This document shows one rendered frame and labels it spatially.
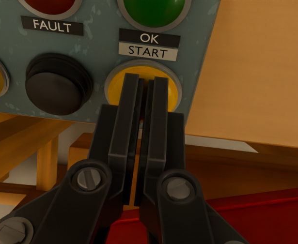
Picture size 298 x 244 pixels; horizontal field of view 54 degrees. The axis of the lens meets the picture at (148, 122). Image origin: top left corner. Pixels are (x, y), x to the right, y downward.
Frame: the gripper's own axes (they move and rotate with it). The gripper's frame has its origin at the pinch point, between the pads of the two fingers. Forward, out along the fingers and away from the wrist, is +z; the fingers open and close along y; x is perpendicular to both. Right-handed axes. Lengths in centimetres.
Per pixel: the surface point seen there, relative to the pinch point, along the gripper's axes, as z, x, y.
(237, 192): 7.9, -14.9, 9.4
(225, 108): 4.7, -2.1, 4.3
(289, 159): 13.0, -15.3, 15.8
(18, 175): 53, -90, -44
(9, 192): 37, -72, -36
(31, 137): 34, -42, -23
